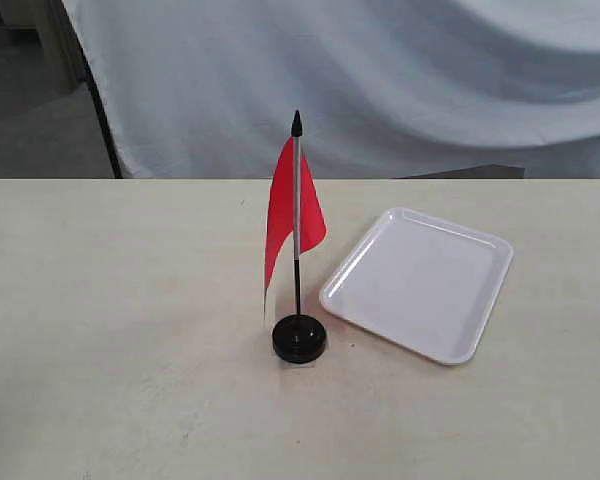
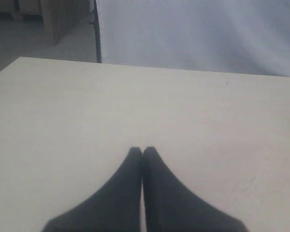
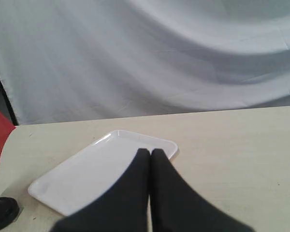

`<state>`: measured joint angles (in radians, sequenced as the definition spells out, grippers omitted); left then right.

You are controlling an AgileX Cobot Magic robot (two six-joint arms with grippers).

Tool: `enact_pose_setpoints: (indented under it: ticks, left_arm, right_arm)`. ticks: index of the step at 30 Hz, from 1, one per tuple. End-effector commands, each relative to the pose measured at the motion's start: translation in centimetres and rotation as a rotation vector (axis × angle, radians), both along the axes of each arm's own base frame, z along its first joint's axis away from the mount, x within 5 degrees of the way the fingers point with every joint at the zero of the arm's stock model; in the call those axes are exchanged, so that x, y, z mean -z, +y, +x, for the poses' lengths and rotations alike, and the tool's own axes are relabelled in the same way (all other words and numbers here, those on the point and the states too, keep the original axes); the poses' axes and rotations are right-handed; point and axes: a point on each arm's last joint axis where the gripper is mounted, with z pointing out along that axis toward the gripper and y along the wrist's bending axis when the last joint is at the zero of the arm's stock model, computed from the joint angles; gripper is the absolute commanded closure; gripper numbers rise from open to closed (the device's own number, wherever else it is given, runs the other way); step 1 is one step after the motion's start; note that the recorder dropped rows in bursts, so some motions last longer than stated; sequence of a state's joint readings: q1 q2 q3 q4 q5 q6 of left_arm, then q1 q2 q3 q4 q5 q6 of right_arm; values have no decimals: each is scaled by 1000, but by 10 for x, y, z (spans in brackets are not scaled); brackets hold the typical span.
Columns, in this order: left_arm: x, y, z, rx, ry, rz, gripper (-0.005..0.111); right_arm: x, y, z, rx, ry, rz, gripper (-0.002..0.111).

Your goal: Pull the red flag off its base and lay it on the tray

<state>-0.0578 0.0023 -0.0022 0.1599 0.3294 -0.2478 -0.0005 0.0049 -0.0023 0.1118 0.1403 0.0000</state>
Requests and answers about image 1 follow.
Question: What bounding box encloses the red flag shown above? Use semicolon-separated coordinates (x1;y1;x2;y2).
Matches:
264;112;327;316

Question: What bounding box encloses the black round flag base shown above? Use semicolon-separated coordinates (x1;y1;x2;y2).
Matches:
272;314;327;364

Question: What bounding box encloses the white plastic tray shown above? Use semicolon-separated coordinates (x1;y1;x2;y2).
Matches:
319;207;514;366

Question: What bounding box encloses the white backdrop cloth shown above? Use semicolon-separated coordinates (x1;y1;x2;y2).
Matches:
65;1;600;178

